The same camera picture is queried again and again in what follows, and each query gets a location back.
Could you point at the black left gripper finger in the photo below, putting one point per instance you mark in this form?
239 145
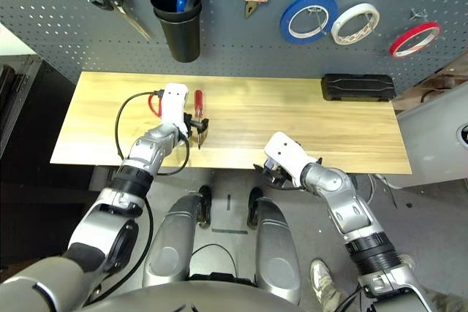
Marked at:
203 133
201 122

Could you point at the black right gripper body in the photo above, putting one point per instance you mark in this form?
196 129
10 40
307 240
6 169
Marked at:
276 177

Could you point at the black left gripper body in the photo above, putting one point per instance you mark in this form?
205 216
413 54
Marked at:
189 125

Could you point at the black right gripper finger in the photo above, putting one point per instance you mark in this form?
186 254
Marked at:
259 169

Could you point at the red tape roll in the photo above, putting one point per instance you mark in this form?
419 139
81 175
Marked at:
417 30

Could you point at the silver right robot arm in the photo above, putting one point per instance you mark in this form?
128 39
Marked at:
343 202

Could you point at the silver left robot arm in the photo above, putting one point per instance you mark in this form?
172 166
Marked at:
146 151

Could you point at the dark grey pegboard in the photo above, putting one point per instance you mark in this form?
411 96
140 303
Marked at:
237 45

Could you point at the silver pegboard hook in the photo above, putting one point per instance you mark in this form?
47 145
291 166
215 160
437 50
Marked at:
418 14

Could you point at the silver right robot leg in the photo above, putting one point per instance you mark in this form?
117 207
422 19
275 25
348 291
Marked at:
278 253

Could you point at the silver robot leg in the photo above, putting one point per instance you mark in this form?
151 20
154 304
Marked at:
172 246
278 253

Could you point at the black plastic cup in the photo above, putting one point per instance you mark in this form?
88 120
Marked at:
183 41

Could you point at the white sneaker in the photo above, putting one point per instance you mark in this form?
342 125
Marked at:
407 261
318 272

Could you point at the silver left robot leg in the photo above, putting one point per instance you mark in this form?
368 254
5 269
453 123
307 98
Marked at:
172 246

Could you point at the black flat tool case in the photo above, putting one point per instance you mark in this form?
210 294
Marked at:
358 87

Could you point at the blue tape roll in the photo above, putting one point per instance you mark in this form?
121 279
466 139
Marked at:
285 30

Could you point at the camouflage trouser leg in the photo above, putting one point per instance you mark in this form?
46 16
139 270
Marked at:
336 297
449 301

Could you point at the olive grey robot torso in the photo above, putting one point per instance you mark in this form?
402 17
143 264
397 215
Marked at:
190 297

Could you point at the silver tape hook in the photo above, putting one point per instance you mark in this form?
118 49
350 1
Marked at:
316 16

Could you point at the black equipment cart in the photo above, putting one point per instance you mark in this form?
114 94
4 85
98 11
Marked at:
36 180

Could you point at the light grey cabinet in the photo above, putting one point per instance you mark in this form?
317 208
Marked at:
435 136

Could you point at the black ribbed plastic case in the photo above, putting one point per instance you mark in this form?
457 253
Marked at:
7 82

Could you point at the white tape roll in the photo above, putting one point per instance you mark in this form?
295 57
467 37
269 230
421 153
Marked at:
354 7

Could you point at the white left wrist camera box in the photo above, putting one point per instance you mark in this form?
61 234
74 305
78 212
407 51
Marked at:
173 103

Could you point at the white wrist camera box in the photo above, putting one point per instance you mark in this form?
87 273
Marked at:
285 151
173 103

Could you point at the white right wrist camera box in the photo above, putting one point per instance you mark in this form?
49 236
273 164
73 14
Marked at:
285 151

